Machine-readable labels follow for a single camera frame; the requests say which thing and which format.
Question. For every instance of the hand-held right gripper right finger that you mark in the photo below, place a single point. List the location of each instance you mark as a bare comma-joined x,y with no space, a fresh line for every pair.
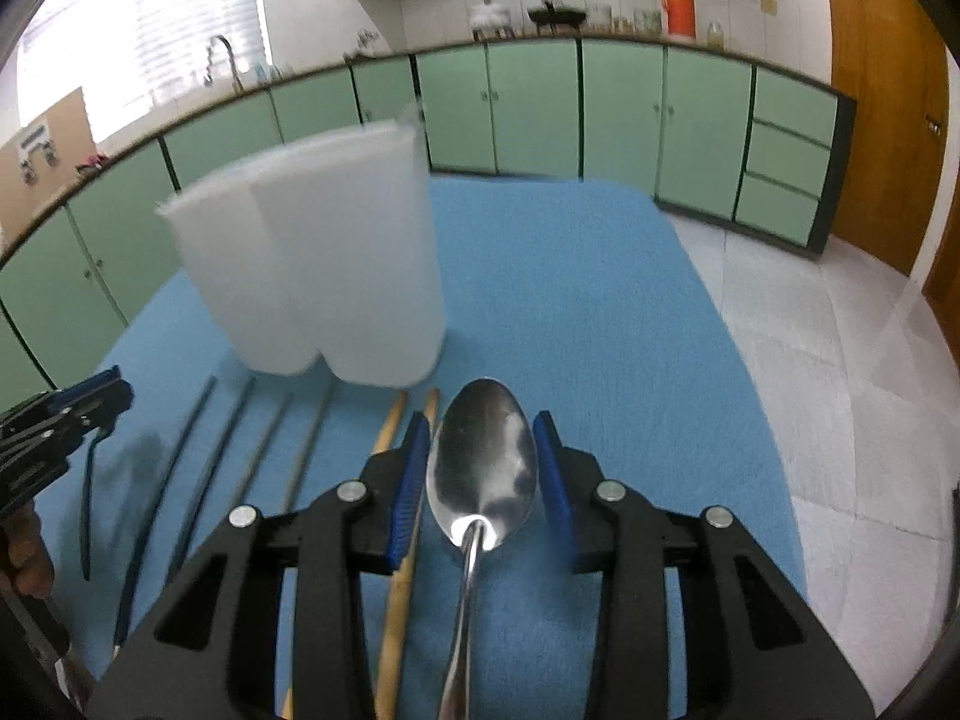
553,487

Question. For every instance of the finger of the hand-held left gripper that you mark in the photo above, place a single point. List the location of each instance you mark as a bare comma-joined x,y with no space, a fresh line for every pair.
94,381
105,405

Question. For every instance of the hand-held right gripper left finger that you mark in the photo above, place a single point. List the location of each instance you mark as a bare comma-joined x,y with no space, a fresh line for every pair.
409,484

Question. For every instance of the metal spoon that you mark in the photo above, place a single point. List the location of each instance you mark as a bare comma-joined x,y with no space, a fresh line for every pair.
480,457

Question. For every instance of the white utensil holder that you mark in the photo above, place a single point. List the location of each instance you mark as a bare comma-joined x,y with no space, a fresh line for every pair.
300,255

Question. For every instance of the person's left hand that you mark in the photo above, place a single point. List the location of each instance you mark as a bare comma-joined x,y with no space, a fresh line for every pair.
22,555

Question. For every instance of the blue table mat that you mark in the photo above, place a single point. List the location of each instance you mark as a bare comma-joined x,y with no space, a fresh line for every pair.
600,315

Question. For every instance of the pink cloth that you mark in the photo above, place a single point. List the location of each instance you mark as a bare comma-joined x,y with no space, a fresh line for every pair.
91,163

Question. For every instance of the cardboard box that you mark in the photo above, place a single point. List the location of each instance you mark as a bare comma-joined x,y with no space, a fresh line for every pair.
45,165

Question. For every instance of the metal kitchen faucet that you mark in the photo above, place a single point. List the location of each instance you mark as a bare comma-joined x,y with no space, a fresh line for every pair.
225,41

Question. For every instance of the white window blinds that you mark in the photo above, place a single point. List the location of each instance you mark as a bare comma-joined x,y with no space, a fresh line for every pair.
150,15

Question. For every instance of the green base cabinets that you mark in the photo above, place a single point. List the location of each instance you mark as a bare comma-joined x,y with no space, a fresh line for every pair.
525,105

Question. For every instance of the green three-drawer cabinet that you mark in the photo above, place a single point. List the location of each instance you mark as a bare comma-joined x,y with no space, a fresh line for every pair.
787,157

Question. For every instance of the plain wooden door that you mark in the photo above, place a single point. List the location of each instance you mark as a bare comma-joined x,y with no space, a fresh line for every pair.
946,255

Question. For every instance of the black wok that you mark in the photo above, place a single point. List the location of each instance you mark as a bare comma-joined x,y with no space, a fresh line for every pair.
555,13

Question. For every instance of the patterned cup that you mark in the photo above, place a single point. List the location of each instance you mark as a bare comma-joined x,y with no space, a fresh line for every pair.
646,19

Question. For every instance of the white lidded pot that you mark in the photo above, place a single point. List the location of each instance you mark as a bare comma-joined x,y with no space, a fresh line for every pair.
491,13

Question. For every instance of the glass jar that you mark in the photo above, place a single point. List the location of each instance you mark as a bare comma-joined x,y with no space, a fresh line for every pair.
714,34

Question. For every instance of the orange thermos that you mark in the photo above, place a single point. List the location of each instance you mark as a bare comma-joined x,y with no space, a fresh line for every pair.
679,7

